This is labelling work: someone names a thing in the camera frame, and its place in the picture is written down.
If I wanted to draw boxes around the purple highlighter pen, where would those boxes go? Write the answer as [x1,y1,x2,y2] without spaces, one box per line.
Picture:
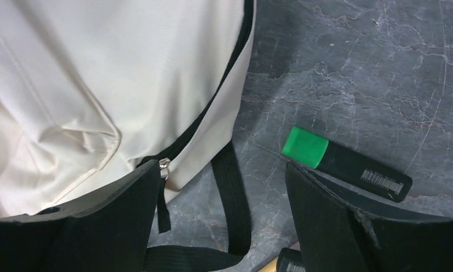
[276,248,306,272]

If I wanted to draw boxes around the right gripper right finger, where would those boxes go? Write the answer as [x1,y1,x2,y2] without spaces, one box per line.
[285,161,453,271]

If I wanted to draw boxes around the beige canvas backpack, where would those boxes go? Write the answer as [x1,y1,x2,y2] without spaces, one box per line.
[0,1,257,271]

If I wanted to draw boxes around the green highlighter pen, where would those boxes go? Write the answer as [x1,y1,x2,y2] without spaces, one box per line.
[281,126,413,203]

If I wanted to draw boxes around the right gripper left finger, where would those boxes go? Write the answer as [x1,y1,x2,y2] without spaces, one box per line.
[0,161,161,271]

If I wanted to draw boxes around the orange highlighter pen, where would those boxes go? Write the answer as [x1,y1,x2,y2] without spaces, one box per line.
[258,258,278,272]

